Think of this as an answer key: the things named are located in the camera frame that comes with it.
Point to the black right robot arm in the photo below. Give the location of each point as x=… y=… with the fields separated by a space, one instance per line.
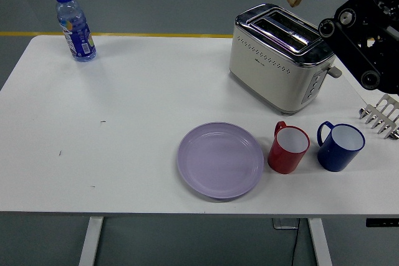
x=364 y=29

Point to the purple plate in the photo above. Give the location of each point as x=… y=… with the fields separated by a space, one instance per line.
x=219 y=160

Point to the cream and chrome toaster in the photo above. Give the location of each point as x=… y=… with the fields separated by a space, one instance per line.
x=268 y=73

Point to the red mug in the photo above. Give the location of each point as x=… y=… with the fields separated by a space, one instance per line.
x=282 y=160

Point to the clear plastic holder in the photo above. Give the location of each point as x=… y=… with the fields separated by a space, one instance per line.
x=282 y=224

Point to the blue mug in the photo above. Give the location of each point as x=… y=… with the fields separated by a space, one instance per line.
x=333 y=158

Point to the grey toaster lever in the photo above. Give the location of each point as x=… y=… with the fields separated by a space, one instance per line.
x=335 y=72

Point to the blue-capped water bottle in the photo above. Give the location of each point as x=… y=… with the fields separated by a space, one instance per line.
x=77 y=29

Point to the white table leg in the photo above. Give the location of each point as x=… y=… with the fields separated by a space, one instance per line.
x=91 y=241
x=320 y=241

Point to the metal toast rack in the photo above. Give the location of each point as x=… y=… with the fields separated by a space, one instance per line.
x=381 y=113

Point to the black table control panel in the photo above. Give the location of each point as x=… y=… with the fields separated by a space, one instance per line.
x=381 y=222

